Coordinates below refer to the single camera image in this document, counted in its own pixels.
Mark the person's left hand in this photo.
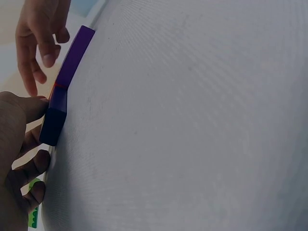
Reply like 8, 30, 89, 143
0, 90, 51, 231

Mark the person's right hand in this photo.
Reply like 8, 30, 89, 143
15, 0, 72, 97

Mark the purple box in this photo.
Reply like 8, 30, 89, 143
39, 25, 97, 147

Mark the red rubber band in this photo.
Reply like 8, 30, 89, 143
49, 81, 67, 101

